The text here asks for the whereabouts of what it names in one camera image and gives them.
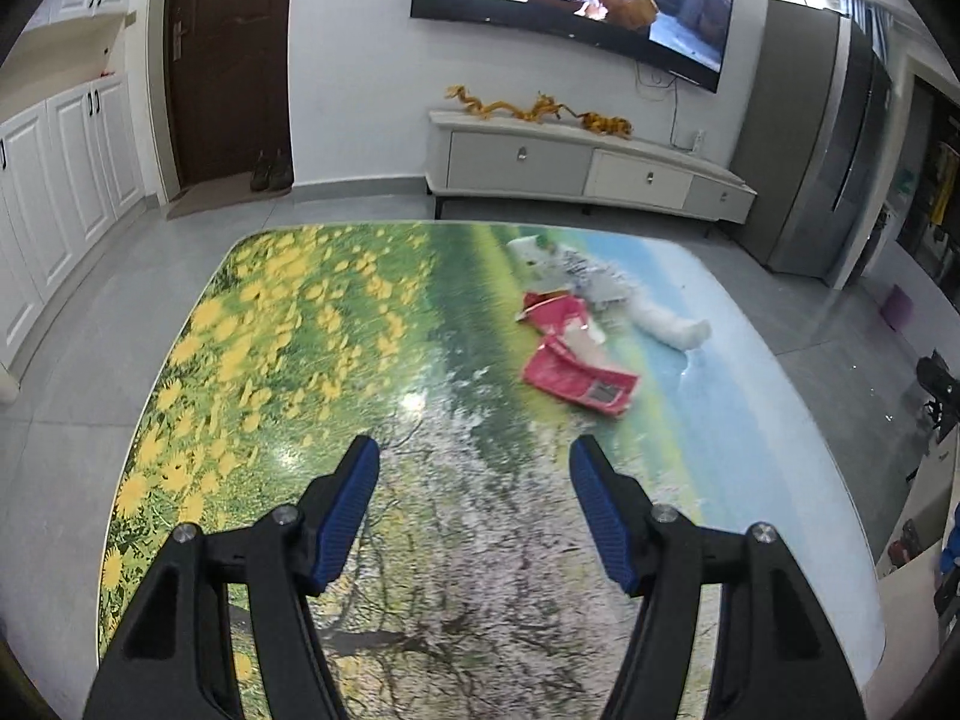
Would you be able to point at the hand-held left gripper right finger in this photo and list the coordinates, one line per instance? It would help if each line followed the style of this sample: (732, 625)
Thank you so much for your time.
(604, 517)

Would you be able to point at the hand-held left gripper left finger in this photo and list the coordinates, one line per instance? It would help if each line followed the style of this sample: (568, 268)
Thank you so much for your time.
(345, 510)

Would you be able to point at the pink packet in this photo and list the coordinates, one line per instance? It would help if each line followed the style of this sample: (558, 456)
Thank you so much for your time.
(577, 379)

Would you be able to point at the person's right hand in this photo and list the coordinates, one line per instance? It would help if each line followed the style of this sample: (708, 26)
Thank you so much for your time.
(951, 562)

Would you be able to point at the plain white plastic bag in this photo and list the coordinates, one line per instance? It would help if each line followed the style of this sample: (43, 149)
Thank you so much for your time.
(667, 322)

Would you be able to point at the red white crumpled wrapper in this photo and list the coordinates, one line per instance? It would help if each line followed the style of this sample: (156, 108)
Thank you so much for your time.
(559, 311)

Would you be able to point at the white printed plastic bag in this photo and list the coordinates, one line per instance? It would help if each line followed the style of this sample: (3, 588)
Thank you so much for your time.
(570, 270)

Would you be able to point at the dark shoe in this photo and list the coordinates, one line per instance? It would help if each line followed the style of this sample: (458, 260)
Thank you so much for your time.
(260, 172)
(281, 171)

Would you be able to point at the black device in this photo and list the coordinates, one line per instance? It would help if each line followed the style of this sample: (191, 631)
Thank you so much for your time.
(937, 386)

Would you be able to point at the white television cabinet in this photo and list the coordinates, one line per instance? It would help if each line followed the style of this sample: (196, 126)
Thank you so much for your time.
(517, 161)

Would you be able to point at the yellow tiger toy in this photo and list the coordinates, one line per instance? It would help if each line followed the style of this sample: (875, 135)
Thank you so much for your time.
(606, 124)

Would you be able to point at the yellow dragon toy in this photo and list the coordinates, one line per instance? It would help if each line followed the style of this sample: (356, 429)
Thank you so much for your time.
(487, 106)
(546, 109)

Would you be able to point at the grey refrigerator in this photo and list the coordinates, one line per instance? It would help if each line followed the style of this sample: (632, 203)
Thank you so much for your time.
(802, 142)

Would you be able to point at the white floor cabinet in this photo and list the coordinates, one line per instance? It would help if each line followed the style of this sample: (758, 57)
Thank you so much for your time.
(60, 187)

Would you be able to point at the dark brown door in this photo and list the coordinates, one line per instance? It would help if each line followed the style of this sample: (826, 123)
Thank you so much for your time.
(225, 60)

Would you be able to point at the yellow hanging garment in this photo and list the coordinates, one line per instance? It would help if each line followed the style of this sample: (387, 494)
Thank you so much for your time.
(939, 187)

